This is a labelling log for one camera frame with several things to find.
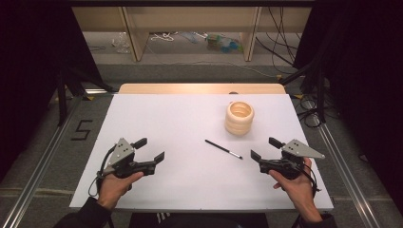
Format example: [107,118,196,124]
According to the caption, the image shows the wooden table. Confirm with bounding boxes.
[118,83,287,95]

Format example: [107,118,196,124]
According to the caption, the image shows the person's right hand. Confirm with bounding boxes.
[268,157,317,219]

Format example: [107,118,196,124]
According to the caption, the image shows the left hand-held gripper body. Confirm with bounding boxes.
[102,137,157,179]

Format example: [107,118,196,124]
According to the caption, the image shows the white rope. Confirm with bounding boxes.
[149,31,179,43]

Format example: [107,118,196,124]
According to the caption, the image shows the beige wooden shelf unit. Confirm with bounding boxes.
[71,6,313,63]

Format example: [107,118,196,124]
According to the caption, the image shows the white board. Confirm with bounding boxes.
[68,93,335,213]

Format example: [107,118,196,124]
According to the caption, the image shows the black floor cables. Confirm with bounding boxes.
[295,97,328,129]

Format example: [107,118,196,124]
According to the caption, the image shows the black curtain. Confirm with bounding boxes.
[0,0,107,181]
[293,0,403,207]

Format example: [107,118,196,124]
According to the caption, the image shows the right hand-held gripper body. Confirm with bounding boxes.
[259,138,326,181]

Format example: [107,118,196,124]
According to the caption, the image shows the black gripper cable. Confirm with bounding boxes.
[87,143,119,198]
[298,161,321,195]

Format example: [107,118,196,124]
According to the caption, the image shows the black metal stand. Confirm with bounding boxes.
[56,70,112,127]
[278,61,327,124]

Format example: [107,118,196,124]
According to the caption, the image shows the black hanging cables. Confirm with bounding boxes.
[255,6,302,68]

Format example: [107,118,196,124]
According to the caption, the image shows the person's left hand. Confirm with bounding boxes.
[96,171,145,212]

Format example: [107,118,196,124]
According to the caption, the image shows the clear plastic bottle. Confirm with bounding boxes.
[111,31,131,55]

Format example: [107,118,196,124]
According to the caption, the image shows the black pen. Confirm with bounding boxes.
[204,139,244,161]

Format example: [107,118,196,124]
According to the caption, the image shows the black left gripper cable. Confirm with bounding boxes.
[87,143,119,198]

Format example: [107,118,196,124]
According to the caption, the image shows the colourful plastic toys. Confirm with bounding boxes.
[204,32,244,54]

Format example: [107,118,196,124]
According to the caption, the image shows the person's dark clothing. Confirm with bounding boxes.
[128,212,270,228]

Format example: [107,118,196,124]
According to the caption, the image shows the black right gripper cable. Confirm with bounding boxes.
[298,161,321,195]

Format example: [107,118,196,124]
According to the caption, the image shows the aluminium floor rail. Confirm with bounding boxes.
[0,94,86,228]
[302,99,383,228]

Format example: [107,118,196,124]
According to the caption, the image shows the cream ribbed holder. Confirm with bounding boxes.
[224,100,256,137]

